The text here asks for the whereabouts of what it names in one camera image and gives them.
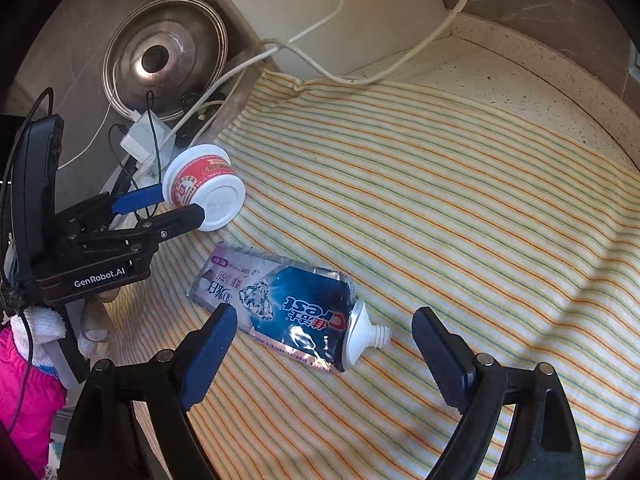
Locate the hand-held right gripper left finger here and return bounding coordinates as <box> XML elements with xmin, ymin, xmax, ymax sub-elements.
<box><xmin>57</xmin><ymin>304</ymin><xmax>239</xmax><ymax>480</ymax></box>

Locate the toothpaste tube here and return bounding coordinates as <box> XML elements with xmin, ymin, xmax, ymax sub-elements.
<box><xmin>187</xmin><ymin>241</ymin><xmax>392</xmax><ymax>376</ymax></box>

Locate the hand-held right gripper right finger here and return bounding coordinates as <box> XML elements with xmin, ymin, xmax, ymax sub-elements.
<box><xmin>411</xmin><ymin>306</ymin><xmax>586</xmax><ymax>480</ymax></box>

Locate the small white red-label bottle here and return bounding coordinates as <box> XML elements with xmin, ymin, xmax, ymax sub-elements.
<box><xmin>161</xmin><ymin>144</ymin><xmax>247</xmax><ymax>233</ymax></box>

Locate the thin black cable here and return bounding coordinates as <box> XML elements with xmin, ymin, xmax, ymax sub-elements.
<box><xmin>107</xmin><ymin>90</ymin><xmax>163</xmax><ymax>222</ymax></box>

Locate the person's left hand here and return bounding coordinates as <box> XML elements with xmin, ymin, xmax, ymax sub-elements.
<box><xmin>7</xmin><ymin>294</ymin><xmax>113</xmax><ymax>362</ymax></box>

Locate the steel pot lid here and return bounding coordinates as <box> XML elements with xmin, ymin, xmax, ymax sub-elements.
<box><xmin>102</xmin><ymin>0</ymin><xmax>229</xmax><ymax>122</ymax></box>

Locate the white charger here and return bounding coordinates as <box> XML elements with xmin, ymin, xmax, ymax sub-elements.
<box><xmin>120</xmin><ymin>110</ymin><xmax>177</xmax><ymax>162</ymax></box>

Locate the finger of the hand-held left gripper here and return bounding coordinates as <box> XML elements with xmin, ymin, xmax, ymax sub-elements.
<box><xmin>67</xmin><ymin>203</ymin><xmax>207</xmax><ymax>262</ymax></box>
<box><xmin>56</xmin><ymin>184</ymin><xmax>164</xmax><ymax>233</ymax></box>

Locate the striped cloth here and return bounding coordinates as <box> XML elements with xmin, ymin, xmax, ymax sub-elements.
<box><xmin>106</xmin><ymin>69</ymin><xmax>640</xmax><ymax>480</ymax></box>

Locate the person's left forearm pink sleeve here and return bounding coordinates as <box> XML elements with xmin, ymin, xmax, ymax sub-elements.
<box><xmin>0</xmin><ymin>327</ymin><xmax>68</xmax><ymax>478</ymax></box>

